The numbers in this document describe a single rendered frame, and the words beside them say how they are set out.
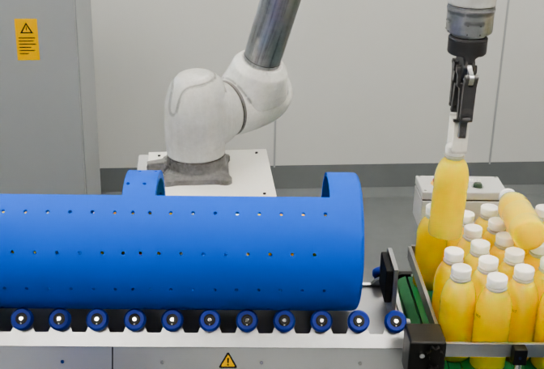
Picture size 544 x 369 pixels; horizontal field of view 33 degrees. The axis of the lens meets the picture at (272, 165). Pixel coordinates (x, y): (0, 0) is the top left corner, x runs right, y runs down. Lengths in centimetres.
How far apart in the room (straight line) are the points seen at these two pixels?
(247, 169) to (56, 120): 109
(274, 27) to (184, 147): 38
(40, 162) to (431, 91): 219
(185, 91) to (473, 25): 83
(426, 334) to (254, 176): 81
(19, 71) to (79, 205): 157
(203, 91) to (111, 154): 248
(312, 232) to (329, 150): 304
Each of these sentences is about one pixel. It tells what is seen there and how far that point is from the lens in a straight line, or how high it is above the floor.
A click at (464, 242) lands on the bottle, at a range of 202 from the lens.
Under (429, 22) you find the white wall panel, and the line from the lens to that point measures 470.
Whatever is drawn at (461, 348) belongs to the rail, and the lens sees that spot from 184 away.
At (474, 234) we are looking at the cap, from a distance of 200.
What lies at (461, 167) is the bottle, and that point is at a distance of 188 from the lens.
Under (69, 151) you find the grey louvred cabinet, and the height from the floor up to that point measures 73.
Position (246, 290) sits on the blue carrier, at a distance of 181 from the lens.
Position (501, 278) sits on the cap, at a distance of 183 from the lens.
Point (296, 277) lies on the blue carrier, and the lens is 179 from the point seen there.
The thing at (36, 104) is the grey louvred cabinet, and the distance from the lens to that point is 336.
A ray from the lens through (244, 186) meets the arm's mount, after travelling 237.
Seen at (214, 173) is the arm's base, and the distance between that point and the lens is 239.
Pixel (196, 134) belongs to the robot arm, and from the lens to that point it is 233.
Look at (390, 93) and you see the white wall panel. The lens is 476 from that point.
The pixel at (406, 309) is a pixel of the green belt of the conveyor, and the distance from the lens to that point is 209.
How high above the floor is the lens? 195
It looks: 22 degrees down
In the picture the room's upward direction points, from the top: 1 degrees clockwise
